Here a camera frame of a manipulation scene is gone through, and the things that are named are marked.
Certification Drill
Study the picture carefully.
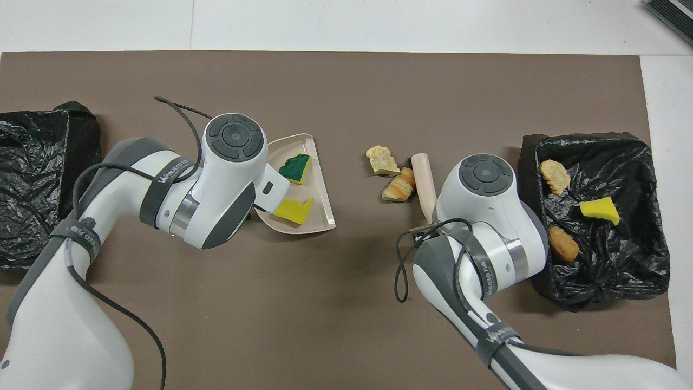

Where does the beige hand brush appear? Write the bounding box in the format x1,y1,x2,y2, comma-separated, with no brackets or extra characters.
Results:
407,153,438,225

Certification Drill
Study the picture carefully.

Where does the orange striped bread piece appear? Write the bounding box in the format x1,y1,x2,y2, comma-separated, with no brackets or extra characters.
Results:
540,159,571,196
381,167,416,203

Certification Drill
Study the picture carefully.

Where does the pale bread piece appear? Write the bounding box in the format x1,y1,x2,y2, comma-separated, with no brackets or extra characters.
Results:
366,145,401,177

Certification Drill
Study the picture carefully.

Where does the beige plastic dustpan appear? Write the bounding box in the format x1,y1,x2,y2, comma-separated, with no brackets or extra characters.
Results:
252,133,336,235

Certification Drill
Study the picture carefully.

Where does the notched yellow sponge piece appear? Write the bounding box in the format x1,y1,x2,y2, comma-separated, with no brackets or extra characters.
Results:
273,197,314,225

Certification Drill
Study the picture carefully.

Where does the brown potato-shaped bun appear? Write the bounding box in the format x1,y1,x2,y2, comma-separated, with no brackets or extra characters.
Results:
548,226,579,263

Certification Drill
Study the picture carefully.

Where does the green yellow sponge piece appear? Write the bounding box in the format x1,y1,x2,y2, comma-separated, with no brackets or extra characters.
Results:
278,154,312,186

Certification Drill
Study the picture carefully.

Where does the black bag-lined bin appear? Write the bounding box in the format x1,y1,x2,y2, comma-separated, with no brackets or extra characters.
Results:
0,101,102,271
517,132,671,313

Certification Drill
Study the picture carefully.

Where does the brown table mat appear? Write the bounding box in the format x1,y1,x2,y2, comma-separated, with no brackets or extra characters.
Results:
0,51,678,390

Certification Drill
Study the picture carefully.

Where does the black ribbed device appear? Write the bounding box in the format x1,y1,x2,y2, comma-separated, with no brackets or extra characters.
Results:
645,0,693,47

